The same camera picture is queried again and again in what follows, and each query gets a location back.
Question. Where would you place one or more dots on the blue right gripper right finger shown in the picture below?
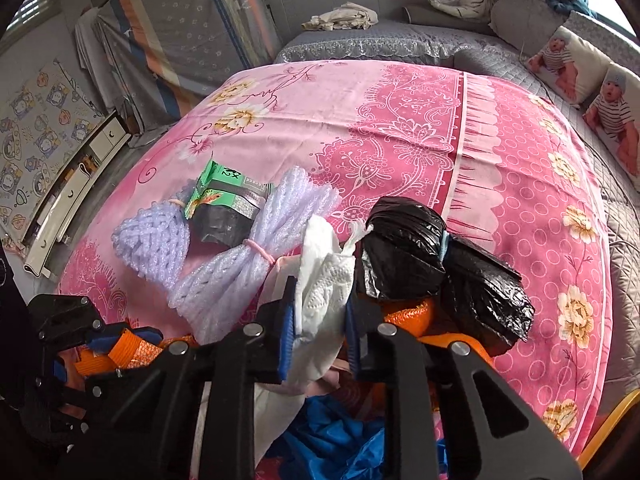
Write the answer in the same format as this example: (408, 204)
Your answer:
(352, 335)

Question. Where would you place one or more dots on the beige crumpled cloth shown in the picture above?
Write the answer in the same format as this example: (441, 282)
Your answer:
(347, 16)

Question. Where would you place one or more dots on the grey bolster cushion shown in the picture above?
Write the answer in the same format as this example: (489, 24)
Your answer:
(421, 15)

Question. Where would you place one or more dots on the grey back cushion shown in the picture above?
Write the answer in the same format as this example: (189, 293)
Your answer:
(526, 25)

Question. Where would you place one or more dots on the white tissue bundle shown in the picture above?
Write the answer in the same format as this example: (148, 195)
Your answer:
(324, 273)

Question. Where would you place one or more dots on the right baby print pillow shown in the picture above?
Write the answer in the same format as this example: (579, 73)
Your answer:
(614, 116)

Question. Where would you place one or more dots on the baby print pillow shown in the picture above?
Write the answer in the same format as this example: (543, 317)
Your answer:
(614, 116)
(570, 65)

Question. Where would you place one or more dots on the black plastic bag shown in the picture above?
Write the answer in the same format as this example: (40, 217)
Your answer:
(410, 254)

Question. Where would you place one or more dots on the cartoon pattern mat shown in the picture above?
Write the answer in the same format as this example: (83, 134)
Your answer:
(43, 126)

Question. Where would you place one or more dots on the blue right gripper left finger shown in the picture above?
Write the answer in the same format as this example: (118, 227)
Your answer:
(286, 330)

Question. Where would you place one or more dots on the leaning patterned mattress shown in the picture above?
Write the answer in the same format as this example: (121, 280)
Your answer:
(157, 59)

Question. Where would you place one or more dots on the orange snack wrapper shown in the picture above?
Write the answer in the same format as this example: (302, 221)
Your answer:
(126, 351)

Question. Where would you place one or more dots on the yellow rim trash bin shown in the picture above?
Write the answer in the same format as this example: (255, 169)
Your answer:
(624, 409)

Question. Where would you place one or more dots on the grey quilted sofa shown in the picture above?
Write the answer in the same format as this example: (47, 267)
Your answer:
(490, 55)

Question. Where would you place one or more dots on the left baby print pillow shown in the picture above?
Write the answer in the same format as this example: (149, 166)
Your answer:
(570, 65)

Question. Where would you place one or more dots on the white drawer cabinet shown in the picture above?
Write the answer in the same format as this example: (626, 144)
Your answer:
(69, 191)

